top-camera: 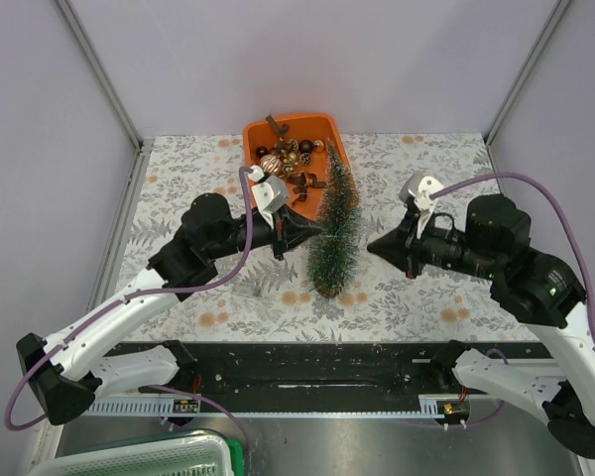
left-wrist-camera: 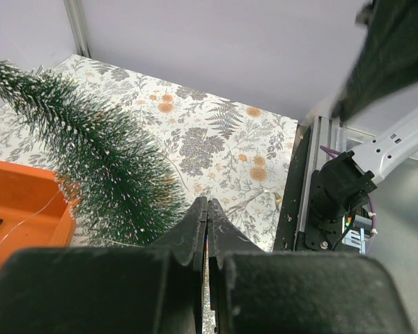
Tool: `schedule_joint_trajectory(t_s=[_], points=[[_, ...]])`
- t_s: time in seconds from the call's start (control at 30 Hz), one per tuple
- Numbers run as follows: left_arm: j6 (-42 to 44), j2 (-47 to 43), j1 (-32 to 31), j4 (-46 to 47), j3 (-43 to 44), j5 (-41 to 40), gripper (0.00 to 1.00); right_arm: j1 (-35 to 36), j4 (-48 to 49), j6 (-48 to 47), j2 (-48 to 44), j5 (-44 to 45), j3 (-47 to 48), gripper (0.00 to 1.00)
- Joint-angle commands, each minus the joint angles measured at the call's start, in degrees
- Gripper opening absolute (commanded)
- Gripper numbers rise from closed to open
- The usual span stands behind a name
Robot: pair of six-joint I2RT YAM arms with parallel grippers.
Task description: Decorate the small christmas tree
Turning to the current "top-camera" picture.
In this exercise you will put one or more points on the large gold striped bauble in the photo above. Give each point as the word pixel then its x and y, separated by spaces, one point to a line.
pixel 272 165

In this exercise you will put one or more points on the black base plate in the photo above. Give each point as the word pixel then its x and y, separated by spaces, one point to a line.
pixel 410 369

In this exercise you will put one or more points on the white plastic basket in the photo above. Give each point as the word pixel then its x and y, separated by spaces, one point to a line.
pixel 200 453

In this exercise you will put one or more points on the dark brown bauble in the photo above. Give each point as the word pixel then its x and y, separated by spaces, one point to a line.
pixel 305 146

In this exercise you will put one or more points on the clear led battery box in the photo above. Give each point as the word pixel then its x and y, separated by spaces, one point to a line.
pixel 247 290

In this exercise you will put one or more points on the small green christmas tree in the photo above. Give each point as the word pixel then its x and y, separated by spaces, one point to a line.
pixel 333 254

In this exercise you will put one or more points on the floral patterned table mat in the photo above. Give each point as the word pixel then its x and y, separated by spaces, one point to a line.
pixel 379 304

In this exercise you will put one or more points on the small gold striped bauble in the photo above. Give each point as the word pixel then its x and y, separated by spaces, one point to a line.
pixel 319 146

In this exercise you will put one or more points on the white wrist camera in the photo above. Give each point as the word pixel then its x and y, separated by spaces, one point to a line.
pixel 419 188
pixel 270 193

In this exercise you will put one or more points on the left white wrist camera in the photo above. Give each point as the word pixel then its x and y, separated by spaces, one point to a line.
pixel 270 193

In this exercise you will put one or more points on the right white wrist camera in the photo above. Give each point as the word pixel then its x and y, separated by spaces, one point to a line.
pixel 419 188

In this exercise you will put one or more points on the white slotted cable duct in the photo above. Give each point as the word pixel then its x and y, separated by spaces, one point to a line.
pixel 286 403

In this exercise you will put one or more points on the orange plastic bin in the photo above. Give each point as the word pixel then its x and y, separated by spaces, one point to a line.
pixel 303 126

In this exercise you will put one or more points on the brown ribbon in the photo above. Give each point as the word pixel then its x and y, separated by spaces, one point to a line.
pixel 280 130

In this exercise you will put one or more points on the brown ribbon bow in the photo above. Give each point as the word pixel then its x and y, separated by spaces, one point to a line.
pixel 302 182

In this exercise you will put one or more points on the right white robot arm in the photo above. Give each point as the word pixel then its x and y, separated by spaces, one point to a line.
pixel 539 290

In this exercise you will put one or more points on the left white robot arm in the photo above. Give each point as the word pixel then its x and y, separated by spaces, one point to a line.
pixel 69 370

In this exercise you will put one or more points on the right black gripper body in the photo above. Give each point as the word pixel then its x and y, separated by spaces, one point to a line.
pixel 442 248

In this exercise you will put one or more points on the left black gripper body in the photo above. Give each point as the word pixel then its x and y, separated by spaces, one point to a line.
pixel 262 235

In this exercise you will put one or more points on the frosted pine cone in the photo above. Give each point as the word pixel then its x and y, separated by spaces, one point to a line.
pixel 305 159

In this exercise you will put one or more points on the green plastic basket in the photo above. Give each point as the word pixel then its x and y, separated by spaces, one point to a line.
pixel 236 452

